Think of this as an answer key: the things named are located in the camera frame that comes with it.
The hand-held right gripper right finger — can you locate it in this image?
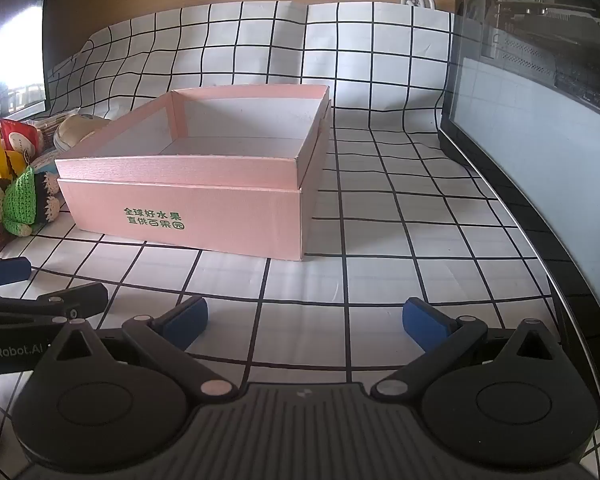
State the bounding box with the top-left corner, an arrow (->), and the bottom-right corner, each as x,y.
370,297 -> 561,403

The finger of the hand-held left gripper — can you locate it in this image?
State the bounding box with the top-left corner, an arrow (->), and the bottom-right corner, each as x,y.
0,257 -> 32,291
0,282 -> 108,322

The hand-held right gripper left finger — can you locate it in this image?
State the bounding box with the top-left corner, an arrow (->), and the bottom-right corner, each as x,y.
40,295 -> 238,403

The crochet doll with green dress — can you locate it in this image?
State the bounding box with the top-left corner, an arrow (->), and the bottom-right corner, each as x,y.
0,167 -> 66,253

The pink cardboard box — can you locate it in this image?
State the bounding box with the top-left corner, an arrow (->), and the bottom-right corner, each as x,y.
54,85 -> 331,262

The red printed packet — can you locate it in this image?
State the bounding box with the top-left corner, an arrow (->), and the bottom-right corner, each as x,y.
0,117 -> 51,166

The beige round pouch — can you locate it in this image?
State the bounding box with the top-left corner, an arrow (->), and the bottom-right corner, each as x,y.
54,114 -> 112,153

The black grid white tablecloth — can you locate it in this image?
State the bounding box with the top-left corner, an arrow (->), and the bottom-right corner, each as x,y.
0,2 -> 581,480

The black computer monitor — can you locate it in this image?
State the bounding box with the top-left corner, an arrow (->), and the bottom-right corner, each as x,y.
0,0 -> 48,116

